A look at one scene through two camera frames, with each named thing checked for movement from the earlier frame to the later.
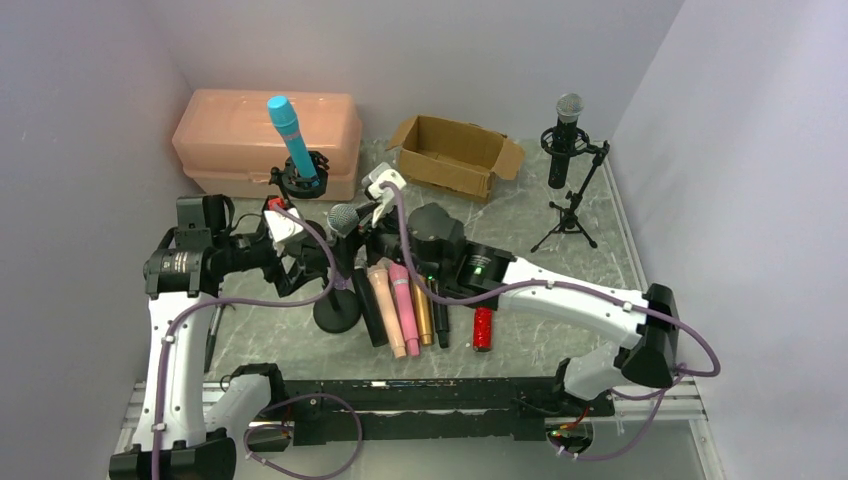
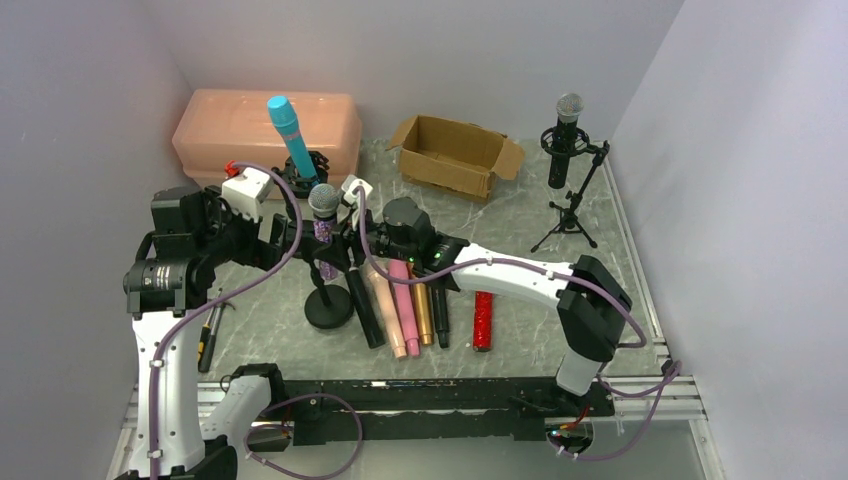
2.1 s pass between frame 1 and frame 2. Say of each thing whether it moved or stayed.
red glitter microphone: stayed
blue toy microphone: stayed
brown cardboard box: stayed
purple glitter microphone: moved
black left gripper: moved
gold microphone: stayed
